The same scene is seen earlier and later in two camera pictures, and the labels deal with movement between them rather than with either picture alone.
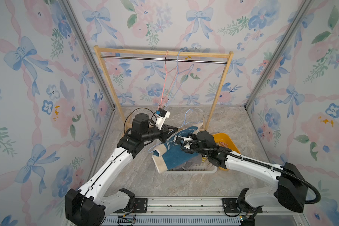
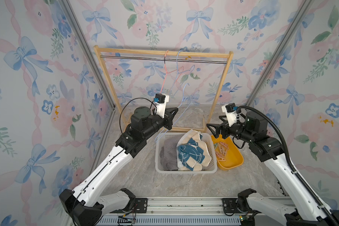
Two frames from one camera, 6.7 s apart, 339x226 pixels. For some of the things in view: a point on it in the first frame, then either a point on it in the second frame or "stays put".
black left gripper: x=165 y=134 → x=170 y=113
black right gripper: x=193 y=136 → x=225 y=127
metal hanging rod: x=150 y=58 stays put
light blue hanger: x=184 y=122 → x=175 y=117
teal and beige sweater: x=158 y=161 → x=191 y=161
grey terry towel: x=197 y=160 → x=168 y=155
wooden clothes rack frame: x=100 y=49 stays put
